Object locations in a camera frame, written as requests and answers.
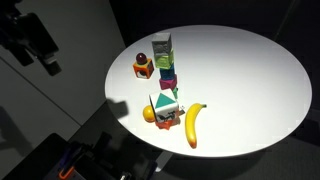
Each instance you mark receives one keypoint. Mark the magenta block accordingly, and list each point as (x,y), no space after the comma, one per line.
(167,82)

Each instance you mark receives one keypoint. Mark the yellow banana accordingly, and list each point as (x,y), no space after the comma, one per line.
(190,126)

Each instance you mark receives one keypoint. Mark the dark red ball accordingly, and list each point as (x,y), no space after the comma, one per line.
(141,58)

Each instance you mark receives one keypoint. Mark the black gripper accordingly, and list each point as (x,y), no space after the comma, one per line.
(30,33)

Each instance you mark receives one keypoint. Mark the white cube with teal triangle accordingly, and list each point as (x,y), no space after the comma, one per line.
(163,103)

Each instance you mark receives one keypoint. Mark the orange cube with holes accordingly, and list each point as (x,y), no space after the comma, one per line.
(146,69)

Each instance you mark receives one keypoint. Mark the blue block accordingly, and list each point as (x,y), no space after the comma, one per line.
(167,72)

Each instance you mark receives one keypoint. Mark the orange red toy piece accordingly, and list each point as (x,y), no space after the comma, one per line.
(165,125)

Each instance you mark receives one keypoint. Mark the orange fruit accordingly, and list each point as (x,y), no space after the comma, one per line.
(148,114)

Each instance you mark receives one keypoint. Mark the white table base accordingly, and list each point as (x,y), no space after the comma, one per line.
(164,161)

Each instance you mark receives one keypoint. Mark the lime green block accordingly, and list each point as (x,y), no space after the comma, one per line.
(165,61)

